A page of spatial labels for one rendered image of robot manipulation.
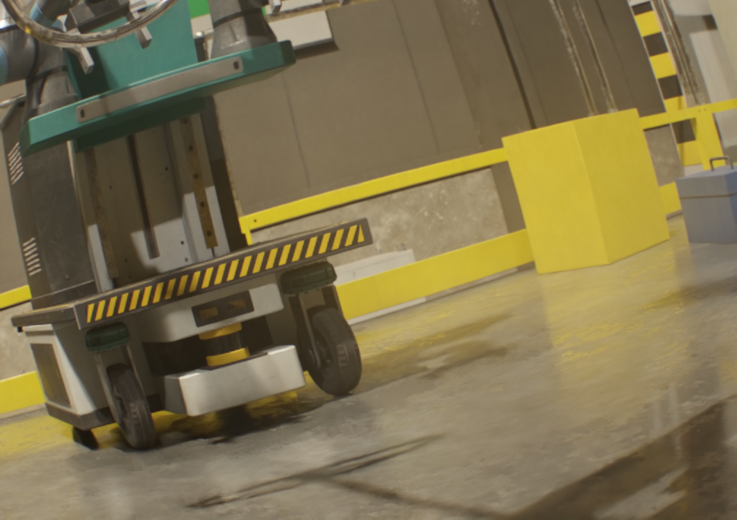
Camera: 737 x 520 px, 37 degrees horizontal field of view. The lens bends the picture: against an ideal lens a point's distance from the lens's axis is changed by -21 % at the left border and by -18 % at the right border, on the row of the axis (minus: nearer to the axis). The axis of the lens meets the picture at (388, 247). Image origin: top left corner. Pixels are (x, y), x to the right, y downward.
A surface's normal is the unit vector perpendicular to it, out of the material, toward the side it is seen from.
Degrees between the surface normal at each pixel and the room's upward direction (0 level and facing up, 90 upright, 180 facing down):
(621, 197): 90
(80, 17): 67
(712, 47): 90
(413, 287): 90
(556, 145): 90
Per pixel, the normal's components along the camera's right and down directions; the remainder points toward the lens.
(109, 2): 0.39, -0.48
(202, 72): 0.47, -0.09
